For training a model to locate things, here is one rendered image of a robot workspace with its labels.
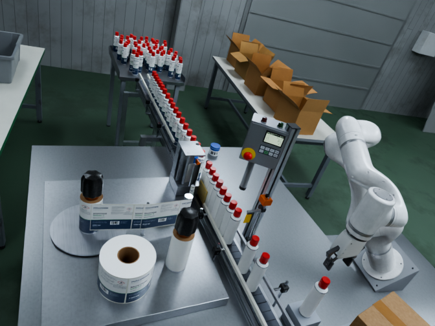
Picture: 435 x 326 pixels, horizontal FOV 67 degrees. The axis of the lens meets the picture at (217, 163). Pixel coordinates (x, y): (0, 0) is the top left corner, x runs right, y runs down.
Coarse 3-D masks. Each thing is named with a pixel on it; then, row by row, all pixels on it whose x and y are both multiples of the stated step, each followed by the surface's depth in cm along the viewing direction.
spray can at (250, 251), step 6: (252, 240) 135; (258, 240) 135; (246, 246) 138; (252, 246) 136; (258, 246) 138; (246, 252) 138; (252, 252) 136; (240, 258) 143; (246, 258) 139; (252, 258) 139; (240, 264) 142; (246, 264) 140; (240, 270) 143; (246, 270) 143
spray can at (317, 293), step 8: (320, 280) 121; (328, 280) 120; (312, 288) 124; (320, 288) 121; (312, 296) 124; (320, 296) 122; (304, 304) 127; (312, 304) 125; (304, 312) 128; (312, 312) 127
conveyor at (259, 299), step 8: (200, 200) 179; (232, 248) 155; (232, 256) 151; (240, 256) 153; (248, 272) 146; (256, 296) 136; (264, 304) 134; (264, 312) 131; (272, 312) 132; (256, 320) 128; (272, 320) 129
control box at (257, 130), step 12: (252, 120) 135; (276, 120) 141; (252, 132) 137; (264, 132) 136; (276, 132) 134; (288, 132) 134; (252, 144) 139; (264, 144) 138; (240, 156) 144; (252, 156) 142; (264, 156) 141
